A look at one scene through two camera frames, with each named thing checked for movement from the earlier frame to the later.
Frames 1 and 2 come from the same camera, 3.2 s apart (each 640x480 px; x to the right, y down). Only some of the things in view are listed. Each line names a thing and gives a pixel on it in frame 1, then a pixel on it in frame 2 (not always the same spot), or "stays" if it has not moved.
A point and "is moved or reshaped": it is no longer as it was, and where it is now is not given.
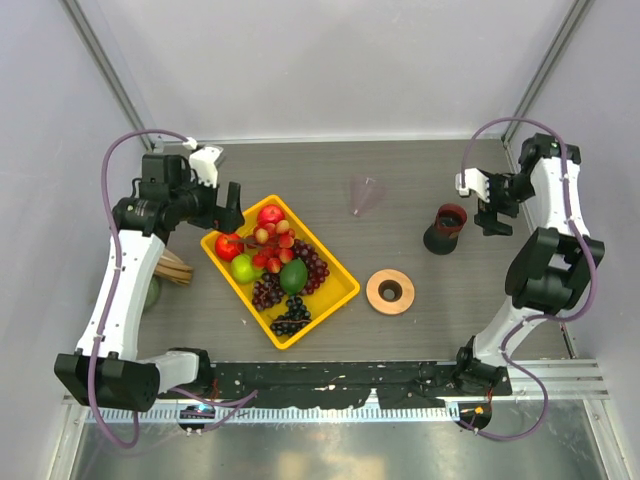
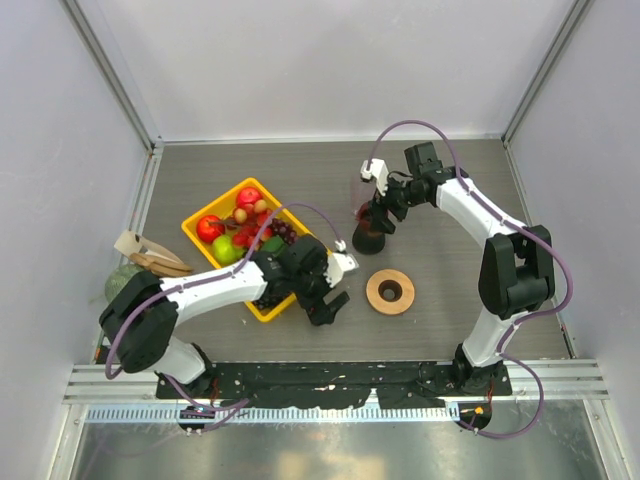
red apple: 228,250 → 207,232
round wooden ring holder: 390,291 stays
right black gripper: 487,212 → 377,211
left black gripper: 227,218 → 316,309
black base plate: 340,383 stays
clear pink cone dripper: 364,193 → 362,214
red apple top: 269,213 → 247,195
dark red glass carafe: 442,237 → 365,239
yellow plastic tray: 286,278 is moved or reshaped
